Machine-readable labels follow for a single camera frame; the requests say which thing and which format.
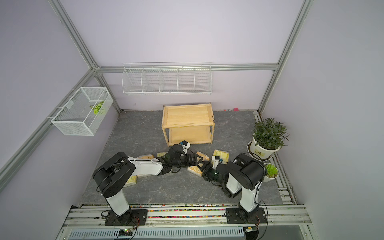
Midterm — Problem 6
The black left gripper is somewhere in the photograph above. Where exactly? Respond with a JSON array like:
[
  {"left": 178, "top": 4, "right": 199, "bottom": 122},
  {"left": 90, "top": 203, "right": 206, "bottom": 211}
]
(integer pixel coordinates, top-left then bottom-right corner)
[{"left": 171, "top": 153, "right": 203, "bottom": 168}]

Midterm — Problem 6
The orange tissue pack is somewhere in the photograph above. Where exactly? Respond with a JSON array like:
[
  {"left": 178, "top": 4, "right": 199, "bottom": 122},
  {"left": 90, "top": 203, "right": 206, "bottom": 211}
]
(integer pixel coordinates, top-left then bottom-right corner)
[
  {"left": 137, "top": 155, "right": 156, "bottom": 160},
  {"left": 187, "top": 152, "right": 211, "bottom": 177}
]

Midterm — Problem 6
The green tissue pack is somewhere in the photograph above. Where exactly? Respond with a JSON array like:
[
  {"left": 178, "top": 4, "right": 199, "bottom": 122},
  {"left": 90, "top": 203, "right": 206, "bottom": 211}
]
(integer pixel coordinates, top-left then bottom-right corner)
[
  {"left": 213, "top": 150, "right": 230, "bottom": 163},
  {"left": 124, "top": 176, "right": 138, "bottom": 188},
  {"left": 156, "top": 152, "right": 167, "bottom": 158}
]

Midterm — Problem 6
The light wooden two-tier shelf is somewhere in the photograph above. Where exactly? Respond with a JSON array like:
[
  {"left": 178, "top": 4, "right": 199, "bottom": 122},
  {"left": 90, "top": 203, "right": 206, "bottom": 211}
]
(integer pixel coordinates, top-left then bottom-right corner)
[{"left": 162, "top": 103, "right": 215, "bottom": 146}]

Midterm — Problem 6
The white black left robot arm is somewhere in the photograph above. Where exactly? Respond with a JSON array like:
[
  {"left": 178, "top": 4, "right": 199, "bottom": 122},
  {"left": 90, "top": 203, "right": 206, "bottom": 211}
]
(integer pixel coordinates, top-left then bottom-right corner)
[{"left": 93, "top": 145, "right": 203, "bottom": 217}]

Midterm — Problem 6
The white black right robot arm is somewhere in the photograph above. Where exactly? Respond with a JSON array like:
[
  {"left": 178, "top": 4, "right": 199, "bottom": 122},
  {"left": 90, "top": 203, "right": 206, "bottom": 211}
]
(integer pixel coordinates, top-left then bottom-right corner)
[{"left": 199, "top": 153, "right": 267, "bottom": 215}]

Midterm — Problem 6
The small potted green plant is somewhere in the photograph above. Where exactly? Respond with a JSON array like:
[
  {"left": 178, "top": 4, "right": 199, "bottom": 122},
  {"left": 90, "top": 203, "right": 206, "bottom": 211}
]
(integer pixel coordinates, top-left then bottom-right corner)
[{"left": 263, "top": 163, "right": 279, "bottom": 182}]

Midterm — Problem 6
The large potted green plant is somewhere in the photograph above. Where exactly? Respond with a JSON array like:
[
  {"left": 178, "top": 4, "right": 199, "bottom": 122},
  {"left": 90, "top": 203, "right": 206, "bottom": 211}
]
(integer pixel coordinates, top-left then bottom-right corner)
[{"left": 248, "top": 118, "right": 289, "bottom": 161}]

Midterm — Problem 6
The green toy in basket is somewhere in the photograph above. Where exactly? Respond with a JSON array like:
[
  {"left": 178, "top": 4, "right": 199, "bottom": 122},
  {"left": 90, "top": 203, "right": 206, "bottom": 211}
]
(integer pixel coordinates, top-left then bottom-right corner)
[{"left": 90, "top": 101, "right": 106, "bottom": 116}]

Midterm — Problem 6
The white mesh side basket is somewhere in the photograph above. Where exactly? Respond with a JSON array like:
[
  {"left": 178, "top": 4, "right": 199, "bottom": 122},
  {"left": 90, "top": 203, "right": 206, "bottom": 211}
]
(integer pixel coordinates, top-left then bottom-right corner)
[{"left": 51, "top": 87, "right": 113, "bottom": 136}]

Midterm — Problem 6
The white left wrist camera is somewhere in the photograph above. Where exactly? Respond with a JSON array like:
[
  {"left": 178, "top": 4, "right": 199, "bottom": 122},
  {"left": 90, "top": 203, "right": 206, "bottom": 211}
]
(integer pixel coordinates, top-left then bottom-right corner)
[{"left": 179, "top": 141, "right": 191, "bottom": 154}]

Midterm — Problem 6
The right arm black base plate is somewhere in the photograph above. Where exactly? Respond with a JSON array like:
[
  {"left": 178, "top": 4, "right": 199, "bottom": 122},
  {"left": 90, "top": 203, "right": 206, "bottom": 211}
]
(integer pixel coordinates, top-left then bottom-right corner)
[{"left": 224, "top": 207, "right": 267, "bottom": 225}]

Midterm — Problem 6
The white wire wall rack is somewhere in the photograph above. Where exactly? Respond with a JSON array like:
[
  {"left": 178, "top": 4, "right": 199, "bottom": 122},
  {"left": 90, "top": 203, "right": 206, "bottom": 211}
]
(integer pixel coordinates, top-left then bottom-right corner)
[{"left": 122, "top": 62, "right": 213, "bottom": 95}]

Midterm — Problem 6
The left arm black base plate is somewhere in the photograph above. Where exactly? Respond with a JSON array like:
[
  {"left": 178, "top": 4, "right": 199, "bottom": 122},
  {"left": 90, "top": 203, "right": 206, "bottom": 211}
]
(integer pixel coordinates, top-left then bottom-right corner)
[{"left": 105, "top": 209, "right": 148, "bottom": 226}]

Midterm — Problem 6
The aluminium front rail frame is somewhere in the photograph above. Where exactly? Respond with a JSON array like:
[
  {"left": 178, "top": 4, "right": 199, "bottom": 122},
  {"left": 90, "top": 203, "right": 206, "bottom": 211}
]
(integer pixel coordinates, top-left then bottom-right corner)
[{"left": 57, "top": 204, "right": 318, "bottom": 240}]

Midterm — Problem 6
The aluminium frame corner post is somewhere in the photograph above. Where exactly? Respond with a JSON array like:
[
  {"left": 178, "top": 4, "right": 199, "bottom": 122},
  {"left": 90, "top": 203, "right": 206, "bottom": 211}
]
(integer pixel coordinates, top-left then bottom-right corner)
[{"left": 48, "top": 0, "right": 122, "bottom": 115}]

